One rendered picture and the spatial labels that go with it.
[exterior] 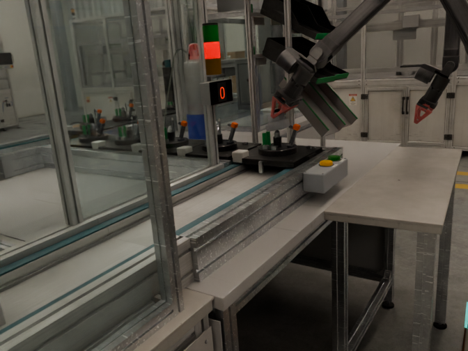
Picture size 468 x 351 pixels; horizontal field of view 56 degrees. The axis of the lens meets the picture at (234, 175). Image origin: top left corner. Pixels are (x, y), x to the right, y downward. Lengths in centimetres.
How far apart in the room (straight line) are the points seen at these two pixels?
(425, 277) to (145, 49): 98
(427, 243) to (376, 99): 441
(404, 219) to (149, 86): 81
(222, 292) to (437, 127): 484
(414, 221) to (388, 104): 440
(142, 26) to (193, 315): 52
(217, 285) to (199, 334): 11
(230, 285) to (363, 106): 486
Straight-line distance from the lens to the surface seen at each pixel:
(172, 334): 83
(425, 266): 134
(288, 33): 173
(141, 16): 73
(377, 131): 569
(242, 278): 96
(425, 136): 562
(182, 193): 129
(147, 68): 73
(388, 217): 128
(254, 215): 111
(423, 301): 139
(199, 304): 89
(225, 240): 101
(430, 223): 126
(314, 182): 134
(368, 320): 206
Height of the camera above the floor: 132
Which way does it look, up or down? 16 degrees down
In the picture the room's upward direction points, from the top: 4 degrees counter-clockwise
